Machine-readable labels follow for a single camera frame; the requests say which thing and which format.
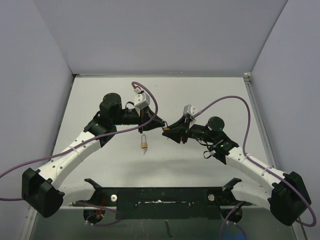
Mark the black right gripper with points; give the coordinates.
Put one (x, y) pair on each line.
(176, 131)

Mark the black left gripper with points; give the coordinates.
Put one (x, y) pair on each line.
(146, 115)

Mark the brass long-shackle padlock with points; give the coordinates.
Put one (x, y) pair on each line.
(165, 127)
(144, 144)

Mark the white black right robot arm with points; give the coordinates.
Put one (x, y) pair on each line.
(284, 194)

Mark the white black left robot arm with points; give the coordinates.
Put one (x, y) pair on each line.
(40, 187)

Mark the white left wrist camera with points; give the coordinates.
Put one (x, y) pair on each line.
(141, 99)

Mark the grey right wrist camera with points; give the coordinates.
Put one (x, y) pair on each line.
(189, 112)

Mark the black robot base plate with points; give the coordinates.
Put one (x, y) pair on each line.
(159, 203)

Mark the aluminium table edge rail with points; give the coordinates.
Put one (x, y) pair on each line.
(299, 230)

